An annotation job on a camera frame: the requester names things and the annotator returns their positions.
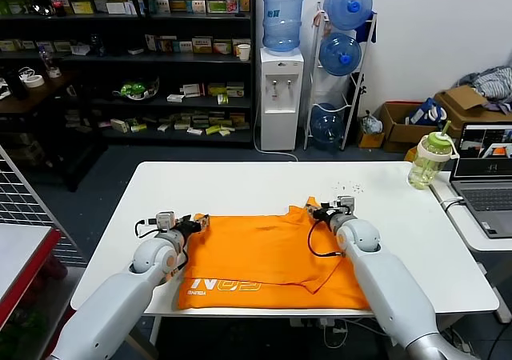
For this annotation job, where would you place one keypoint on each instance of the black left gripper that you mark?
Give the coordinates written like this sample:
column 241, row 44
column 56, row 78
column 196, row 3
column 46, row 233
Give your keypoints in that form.
column 188, row 227

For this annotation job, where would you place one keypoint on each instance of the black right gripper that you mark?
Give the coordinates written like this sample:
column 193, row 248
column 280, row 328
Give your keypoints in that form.
column 328, row 213

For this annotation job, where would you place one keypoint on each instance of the orange t-shirt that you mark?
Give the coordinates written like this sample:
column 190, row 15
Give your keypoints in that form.
column 260, row 256

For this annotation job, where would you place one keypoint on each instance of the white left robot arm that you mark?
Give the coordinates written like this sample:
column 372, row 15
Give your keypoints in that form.
column 120, row 296

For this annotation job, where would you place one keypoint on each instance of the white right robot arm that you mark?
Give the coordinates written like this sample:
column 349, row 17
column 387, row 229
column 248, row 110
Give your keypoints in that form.
column 384, row 280

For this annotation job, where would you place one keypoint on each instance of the pile of striped clothes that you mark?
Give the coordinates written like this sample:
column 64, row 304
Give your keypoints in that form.
column 496, row 82

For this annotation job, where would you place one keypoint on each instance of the scattered dark crumbs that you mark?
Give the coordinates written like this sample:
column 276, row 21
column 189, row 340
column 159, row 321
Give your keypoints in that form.
column 349, row 186

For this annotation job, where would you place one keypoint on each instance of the white water dispenser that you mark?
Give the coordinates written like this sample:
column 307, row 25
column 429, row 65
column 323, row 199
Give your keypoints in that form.
column 281, row 128

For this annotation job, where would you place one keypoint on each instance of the small brown cardboard box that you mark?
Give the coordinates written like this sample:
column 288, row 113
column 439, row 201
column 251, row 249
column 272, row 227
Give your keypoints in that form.
column 370, row 141

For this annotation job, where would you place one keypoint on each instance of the grey plastic bag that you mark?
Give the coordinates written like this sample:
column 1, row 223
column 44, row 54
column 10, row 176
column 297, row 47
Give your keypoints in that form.
column 370, row 125

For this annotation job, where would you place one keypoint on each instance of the white metal jug rack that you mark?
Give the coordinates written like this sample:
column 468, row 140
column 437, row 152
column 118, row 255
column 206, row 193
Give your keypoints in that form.
column 353, row 108

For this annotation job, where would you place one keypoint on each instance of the open cardboard box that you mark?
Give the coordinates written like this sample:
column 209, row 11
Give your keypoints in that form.
column 397, row 134

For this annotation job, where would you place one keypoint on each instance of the yellow paper bag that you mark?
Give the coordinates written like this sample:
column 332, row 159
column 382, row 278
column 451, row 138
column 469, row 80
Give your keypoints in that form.
column 413, row 154

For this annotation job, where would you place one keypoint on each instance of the green lid drink bottle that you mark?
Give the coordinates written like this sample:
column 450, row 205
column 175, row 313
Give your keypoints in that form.
column 426, row 164

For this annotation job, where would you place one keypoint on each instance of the white carton with green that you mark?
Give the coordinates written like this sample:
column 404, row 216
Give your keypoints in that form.
column 119, row 126

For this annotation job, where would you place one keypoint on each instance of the red white medicine box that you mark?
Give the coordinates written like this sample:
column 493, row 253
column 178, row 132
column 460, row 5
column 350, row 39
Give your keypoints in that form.
column 193, row 90

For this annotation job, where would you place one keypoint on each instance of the blue white package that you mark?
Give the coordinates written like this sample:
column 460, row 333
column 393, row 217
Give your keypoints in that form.
column 421, row 114

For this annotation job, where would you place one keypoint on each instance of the green white bowl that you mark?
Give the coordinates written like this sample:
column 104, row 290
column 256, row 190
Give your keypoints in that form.
column 137, row 90

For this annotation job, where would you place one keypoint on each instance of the white side table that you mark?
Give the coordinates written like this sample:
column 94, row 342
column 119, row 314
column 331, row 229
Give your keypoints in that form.
column 466, row 226

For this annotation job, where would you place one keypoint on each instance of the white paper cup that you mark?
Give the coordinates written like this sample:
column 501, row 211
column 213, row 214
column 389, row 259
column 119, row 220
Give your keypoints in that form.
column 244, row 52

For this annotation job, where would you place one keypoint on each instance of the black shelving unit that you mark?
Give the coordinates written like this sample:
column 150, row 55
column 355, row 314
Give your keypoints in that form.
column 120, row 68

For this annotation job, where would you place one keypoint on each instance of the grey laptop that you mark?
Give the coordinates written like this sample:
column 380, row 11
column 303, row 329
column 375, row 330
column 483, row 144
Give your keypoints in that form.
column 488, row 200

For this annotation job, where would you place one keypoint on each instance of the yellow orange medicine box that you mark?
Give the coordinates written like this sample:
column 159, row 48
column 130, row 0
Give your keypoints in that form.
column 202, row 45

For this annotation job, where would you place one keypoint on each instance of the cardboard box with flaps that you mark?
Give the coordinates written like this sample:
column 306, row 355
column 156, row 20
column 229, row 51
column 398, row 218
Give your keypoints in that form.
column 465, row 100

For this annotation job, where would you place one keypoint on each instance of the blue water jug with label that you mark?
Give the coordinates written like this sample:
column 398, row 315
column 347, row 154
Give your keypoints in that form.
column 282, row 20

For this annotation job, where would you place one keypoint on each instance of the brown wooden desk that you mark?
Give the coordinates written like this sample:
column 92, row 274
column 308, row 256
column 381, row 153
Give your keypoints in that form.
column 40, row 92

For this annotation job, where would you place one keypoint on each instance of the green medicine box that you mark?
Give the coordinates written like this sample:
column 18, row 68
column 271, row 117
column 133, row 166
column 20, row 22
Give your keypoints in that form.
column 217, row 7

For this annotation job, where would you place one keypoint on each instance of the clear plastic bottle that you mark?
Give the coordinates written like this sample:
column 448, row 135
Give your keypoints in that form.
column 50, row 66

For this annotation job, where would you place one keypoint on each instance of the pink colourful box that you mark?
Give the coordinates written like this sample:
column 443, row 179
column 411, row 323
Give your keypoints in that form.
column 232, row 2

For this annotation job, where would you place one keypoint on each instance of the white tape roll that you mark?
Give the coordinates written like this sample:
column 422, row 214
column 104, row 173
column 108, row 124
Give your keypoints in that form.
column 27, row 82

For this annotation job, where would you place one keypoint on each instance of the white flat box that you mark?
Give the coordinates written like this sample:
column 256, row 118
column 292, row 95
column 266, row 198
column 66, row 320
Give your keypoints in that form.
column 117, row 9

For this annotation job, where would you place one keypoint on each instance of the black flask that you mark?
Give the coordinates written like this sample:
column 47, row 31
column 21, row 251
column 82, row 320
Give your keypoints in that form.
column 16, row 86

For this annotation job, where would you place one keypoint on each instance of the cola bottle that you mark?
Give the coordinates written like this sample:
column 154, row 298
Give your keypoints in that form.
column 59, row 6

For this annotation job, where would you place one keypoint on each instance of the shiny dark round bowl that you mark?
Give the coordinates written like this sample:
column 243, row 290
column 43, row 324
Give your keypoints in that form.
column 42, row 7

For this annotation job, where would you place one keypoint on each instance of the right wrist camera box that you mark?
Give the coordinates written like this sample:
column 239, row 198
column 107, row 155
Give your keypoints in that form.
column 346, row 204

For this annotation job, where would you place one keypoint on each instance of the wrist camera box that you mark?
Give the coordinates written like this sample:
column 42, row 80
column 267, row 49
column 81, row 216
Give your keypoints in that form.
column 165, row 220
column 346, row 204

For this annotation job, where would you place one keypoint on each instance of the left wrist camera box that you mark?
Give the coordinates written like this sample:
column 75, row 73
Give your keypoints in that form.
column 165, row 220

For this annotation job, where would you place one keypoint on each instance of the red frame white cart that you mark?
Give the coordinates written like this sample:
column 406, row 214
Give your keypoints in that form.
column 20, row 248

